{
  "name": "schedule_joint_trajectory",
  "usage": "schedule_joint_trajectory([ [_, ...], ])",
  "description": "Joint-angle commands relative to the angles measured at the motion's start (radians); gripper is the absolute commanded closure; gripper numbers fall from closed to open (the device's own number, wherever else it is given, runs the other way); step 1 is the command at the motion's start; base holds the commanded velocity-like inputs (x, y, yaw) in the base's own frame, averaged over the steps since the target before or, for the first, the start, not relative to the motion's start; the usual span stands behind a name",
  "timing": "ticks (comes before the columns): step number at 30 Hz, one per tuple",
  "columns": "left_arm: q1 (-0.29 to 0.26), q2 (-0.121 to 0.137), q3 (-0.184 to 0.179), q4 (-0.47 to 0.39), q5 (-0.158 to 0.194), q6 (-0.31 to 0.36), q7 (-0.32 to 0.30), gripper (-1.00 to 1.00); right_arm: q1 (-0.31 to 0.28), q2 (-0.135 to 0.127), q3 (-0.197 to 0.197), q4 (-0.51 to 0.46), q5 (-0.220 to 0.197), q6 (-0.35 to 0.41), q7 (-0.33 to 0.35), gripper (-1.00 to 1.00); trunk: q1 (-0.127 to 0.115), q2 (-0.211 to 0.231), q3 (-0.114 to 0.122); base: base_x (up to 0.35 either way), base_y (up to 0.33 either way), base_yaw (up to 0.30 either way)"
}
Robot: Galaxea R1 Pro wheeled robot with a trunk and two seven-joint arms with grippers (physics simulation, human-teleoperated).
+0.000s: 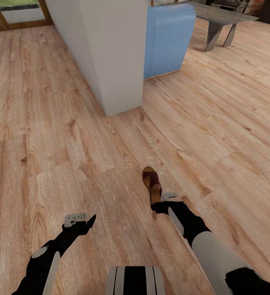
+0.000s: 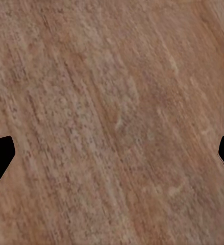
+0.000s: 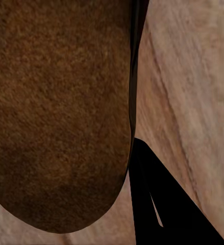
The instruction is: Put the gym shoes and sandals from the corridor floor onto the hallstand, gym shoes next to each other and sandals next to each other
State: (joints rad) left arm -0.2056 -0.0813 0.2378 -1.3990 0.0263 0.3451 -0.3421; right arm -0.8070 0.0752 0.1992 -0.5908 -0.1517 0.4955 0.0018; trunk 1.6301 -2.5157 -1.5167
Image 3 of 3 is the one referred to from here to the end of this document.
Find sandal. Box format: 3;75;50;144
0;0;150;234

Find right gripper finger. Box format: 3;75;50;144
128;137;224;245

